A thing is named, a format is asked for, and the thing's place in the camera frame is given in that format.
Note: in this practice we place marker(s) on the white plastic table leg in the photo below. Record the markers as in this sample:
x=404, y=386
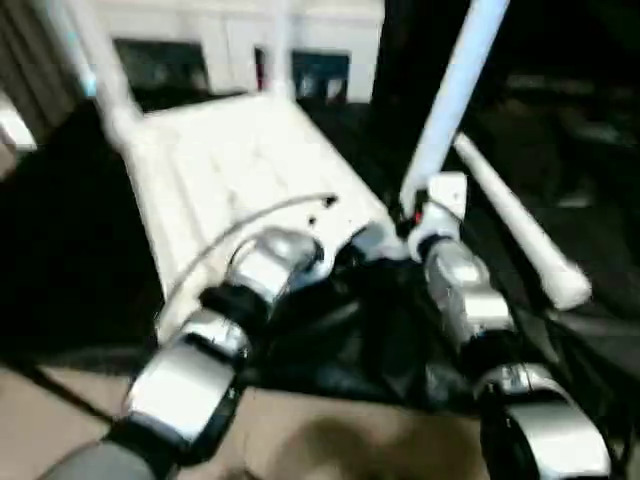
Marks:
x=455, y=100
x=520, y=225
x=95, y=70
x=279, y=45

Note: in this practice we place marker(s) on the white plastic table top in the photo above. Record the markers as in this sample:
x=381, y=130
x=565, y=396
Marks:
x=230, y=160

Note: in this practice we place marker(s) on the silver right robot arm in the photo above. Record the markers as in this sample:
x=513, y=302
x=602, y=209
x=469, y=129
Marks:
x=465, y=300

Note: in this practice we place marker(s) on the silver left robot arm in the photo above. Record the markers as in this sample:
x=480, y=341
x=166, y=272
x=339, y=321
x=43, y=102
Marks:
x=270, y=260

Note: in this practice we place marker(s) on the white glass door cabinet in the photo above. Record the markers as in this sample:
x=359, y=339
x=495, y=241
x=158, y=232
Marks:
x=220, y=35

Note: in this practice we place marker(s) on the black table mat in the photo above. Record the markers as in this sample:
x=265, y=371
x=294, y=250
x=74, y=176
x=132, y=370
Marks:
x=70, y=250

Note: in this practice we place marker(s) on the grey curtain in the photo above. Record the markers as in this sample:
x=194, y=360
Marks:
x=30, y=60

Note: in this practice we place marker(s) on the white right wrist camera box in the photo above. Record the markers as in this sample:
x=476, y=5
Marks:
x=445, y=190

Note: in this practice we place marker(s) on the black metal table frame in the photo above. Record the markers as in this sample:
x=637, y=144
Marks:
x=70, y=390

